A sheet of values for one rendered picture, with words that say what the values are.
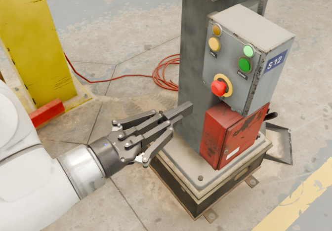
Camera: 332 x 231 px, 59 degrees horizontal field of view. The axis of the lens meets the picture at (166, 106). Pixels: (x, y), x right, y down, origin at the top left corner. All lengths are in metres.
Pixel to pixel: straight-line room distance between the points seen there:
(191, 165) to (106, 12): 1.94
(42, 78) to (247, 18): 1.43
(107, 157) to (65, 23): 2.38
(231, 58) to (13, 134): 0.44
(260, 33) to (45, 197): 0.50
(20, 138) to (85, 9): 2.55
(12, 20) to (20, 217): 1.25
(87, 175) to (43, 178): 0.07
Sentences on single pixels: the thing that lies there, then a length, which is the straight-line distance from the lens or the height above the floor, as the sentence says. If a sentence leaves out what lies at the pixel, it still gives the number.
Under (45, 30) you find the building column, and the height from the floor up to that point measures 0.56.
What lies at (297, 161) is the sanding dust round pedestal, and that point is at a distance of 1.86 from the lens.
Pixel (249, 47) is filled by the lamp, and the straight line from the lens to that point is 0.60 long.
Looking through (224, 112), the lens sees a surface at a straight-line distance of 1.13.
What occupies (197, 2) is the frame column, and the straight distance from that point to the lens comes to 0.96.
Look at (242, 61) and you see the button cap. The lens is 0.63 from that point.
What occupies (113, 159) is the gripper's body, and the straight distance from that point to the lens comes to 0.56.
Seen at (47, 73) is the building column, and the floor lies 0.29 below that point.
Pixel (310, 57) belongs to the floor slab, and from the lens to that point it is 2.59.
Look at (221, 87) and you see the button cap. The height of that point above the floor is 0.99.
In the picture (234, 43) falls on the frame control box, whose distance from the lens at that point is 0.63.
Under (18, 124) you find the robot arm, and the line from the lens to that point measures 0.53.
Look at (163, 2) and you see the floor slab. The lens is 3.03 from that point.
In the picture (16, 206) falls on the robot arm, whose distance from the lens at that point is 0.54.
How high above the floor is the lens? 1.46
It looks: 49 degrees down
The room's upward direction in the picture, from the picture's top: straight up
